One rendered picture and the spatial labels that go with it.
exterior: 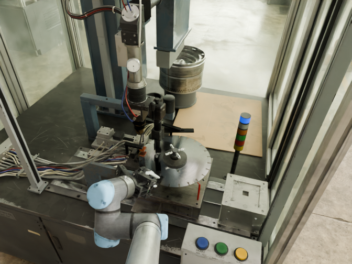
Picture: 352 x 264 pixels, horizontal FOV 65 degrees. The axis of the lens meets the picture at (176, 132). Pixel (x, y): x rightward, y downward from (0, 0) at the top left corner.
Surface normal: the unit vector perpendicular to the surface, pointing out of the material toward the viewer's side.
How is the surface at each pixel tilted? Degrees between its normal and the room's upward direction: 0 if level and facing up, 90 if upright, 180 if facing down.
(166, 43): 90
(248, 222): 90
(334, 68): 90
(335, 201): 0
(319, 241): 0
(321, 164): 90
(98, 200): 56
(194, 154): 0
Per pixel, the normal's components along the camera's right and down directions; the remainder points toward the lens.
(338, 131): -0.28, 0.61
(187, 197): 0.03, -0.77
